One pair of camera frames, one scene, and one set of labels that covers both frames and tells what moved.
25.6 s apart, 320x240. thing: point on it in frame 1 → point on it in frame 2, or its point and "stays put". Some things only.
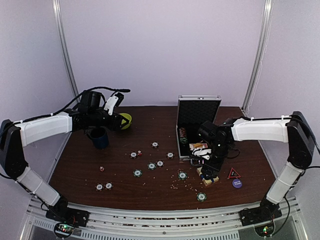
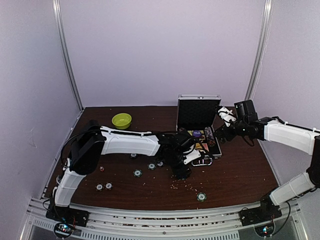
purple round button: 237,183 → 197,133
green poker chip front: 201,197 stays put
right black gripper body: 221,151 → 240,128
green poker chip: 151,166 stays put
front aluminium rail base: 216,224 stays put
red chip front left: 99,187 stays put
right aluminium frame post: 259,52 stays put
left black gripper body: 95,120 → 177,171
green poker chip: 137,173 stays put
